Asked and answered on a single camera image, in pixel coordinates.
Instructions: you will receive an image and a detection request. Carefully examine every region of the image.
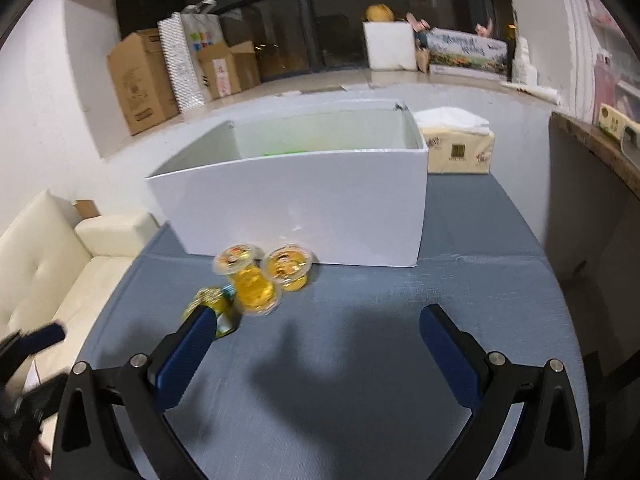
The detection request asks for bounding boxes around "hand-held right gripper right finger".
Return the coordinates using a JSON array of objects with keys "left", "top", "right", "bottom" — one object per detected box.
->
[{"left": 419, "top": 304, "right": 586, "bottom": 480}]

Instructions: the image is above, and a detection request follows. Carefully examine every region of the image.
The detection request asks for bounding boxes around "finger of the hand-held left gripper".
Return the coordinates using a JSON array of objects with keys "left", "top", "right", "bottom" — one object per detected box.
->
[{"left": 0, "top": 322, "right": 67, "bottom": 376}]

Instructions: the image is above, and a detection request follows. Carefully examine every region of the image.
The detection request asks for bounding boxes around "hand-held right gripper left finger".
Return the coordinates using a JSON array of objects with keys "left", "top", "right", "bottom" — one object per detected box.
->
[{"left": 52, "top": 304, "right": 219, "bottom": 480}]

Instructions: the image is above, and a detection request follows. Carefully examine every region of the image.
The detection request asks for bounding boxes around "yellow snack packet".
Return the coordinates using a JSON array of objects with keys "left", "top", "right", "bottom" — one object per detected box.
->
[{"left": 182, "top": 285, "right": 243, "bottom": 338}]

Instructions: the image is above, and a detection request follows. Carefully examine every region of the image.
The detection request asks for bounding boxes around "yellow jelly cup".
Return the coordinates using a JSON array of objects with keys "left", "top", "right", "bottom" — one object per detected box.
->
[
  {"left": 235, "top": 267, "right": 284, "bottom": 317},
  {"left": 213, "top": 242, "right": 263, "bottom": 276},
  {"left": 260, "top": 243, "right": 317, "bottom": 292}
]

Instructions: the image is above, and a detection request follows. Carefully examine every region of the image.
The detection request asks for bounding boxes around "cream sofa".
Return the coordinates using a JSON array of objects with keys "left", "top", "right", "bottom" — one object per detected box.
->
[{"left": 0, "top": 189, "right": 161, "bottom": 396}]

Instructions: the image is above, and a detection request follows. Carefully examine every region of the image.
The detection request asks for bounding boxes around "tissue pack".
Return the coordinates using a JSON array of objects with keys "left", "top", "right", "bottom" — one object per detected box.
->
[{"left": 414, "top": 107, "right": 496, "bottom": 176}]

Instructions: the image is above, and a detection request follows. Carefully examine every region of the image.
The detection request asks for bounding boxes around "dark counter with wooden top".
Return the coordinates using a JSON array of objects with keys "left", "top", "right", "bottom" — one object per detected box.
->
[{"left": 547, "top": 110, "right": 640, "bottom": 311}]

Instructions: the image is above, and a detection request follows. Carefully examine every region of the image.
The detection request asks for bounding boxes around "large cardboard box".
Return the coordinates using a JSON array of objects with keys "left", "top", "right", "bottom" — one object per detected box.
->
[{"left": 106, "top": 29, "right": 180, "bottom": 137}]

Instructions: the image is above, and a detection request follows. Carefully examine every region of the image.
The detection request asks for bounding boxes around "small open cardboard box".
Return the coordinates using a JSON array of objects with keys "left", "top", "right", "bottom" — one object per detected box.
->
[{"left": 197, "top": 41, "right": 262, "bottom": 101}]

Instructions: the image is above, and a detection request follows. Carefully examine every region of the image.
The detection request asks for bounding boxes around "white paper roll stack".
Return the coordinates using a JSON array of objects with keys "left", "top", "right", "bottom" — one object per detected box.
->
[{"left": 512, "top": 37, "right": 539, "bottom": 86}]

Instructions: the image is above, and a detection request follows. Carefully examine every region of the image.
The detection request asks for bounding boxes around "long printed box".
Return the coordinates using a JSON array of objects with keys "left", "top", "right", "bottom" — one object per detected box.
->
[{"left": 427, "top": 27, "right": 508, "bottom": 79}]

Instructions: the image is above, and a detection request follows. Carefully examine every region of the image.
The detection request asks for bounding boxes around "white foam box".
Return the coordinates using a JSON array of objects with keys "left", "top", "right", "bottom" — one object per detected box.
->
[{"left": 362, "top": 20, "right": 418, "bottom": 71}]

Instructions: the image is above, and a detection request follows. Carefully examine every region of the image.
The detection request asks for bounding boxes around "white paper bag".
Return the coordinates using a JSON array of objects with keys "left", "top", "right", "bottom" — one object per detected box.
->
[{"left": 181, "top": 4, "right": 226, "bottom": 61}]

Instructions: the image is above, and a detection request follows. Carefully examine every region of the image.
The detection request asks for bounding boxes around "white shelf rack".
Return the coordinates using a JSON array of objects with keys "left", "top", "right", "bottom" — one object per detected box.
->
[{"left": 582, "top": 0, "right": 640, "bottom": 126}]

